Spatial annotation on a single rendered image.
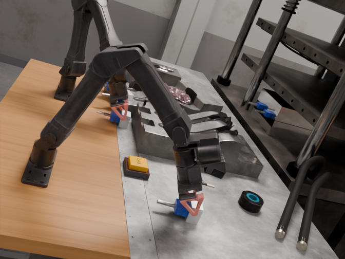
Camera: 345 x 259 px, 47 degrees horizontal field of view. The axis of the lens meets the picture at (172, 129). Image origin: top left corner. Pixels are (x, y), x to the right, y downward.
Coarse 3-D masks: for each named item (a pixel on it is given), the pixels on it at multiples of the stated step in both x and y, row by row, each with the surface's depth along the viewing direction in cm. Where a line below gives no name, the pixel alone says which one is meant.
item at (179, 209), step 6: (162, 204) 113; (168, 204) 113; (174, 204) 114; (180, 204) 113; (192, 204) 113; (174, 210) 114; (180, 210) 112; (186, 210) 112; (186, 216) 113; (192, 216) 113; (198, 216) 113; (192, 222) 114
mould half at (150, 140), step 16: (208, 112) 167; (144, 128) 139; (160, 128) 144; (192, 128) 155; (208, 128) 154; (144, 144) 140; (160, 144) 141; (224, 144) 146; (240, 144) 147; (240, 160) 151; (256, 176) 155
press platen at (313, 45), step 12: (264, 24) 248; (276, 24) 254; (288, 36) 218; (300, 36) 230; (312, 36) 268; (300, 48) 204; (312, 48) 194; (324, 48) 214; (336, 48) 246; (324, 60) 183; (336, 60) 177; (336, 72) 173
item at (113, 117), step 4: (100, 112) 153; (104, 112) 154; (112, 112) 155; (128, 112) 157; (108, 116) 154; (112, 116) 153; (116, 116) 153; (128, 116) 153; (112, 120) 153; (116, 120) 154; (120, 120) 153; (128, 120) 154; (120, 124) 154; (124, 124) 154
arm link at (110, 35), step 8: (72, 0) 151; (80, 0) 148; (88, 0) 146; (96, 0) 145; (104, 0) 148; (80, 8) 150; (96, 8) 146; (104, 8) 146; (96, 16) 146; (104, 16) 145; (96, 24) 147; (104, 24) 144; (104, 32) 144; (112, 32) 145; (104, 40) 143; (112, 40) 144
